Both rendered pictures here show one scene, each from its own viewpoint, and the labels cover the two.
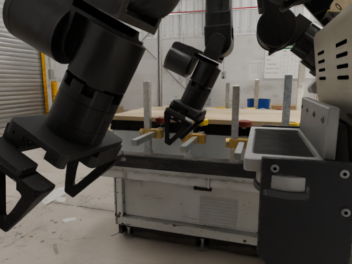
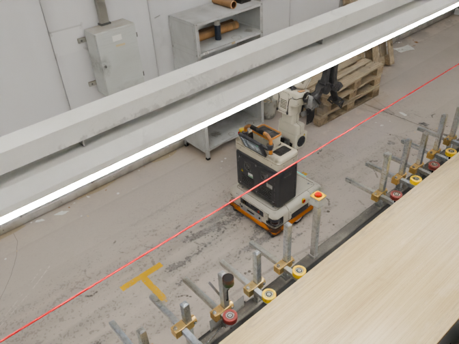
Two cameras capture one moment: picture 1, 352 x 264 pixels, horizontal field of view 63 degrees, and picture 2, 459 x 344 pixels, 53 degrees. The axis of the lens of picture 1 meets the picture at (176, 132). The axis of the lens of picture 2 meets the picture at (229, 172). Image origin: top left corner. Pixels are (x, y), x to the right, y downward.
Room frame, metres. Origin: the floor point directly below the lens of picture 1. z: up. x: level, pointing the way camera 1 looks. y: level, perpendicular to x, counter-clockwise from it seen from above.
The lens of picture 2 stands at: (1.92, -3.55, 2.99)
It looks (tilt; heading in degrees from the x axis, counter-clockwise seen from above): 36 degrees down; 124
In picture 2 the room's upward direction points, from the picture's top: 4 degrees counter-clockwise
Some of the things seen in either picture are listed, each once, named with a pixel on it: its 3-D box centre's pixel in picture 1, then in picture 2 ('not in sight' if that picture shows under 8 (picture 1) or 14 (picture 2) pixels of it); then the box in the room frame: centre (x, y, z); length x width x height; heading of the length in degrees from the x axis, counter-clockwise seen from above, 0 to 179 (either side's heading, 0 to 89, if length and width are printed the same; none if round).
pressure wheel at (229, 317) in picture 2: not in sight; (230, 321); (1.01, -2.29, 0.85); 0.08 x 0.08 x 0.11
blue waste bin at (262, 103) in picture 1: (258, 113); not in sight; (6.88, -1.98, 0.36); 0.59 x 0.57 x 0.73; 163
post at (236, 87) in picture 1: (234, 130); (419, 158); (1.51, -0.31, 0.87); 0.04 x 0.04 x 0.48; 73
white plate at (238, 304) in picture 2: not in sight; (227, 312); (0.92, -2.19, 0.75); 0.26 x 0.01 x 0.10; 73
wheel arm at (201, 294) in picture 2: not in sight; (207, 300); (0.83, -2.24, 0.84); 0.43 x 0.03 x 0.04; 163
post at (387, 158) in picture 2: not in sight; (383, 180); (1.37, -0.79, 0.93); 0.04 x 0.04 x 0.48; 73
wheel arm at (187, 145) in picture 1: (193, 140); (425, 151); (1.51, -0.10, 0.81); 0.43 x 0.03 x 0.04; 163
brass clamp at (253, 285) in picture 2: not in sight; (254, 286); (1.00, -2.01, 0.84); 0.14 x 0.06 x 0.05; 73
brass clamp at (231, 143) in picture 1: (238, 143); (416, 166); (1.51, -0.34, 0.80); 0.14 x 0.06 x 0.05; 73
